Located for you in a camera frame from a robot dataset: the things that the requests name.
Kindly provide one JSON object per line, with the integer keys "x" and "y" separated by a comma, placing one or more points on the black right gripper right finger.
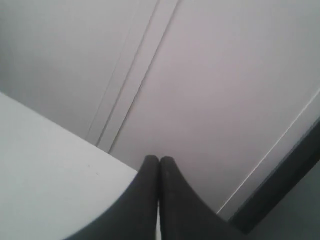
{"x": 183, "y": 214}

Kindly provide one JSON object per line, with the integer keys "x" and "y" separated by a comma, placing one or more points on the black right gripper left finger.
{"x": 133, "y": 216}

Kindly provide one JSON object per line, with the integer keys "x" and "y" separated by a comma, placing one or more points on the white cabinet doors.
{"x": 225, "y": 87}

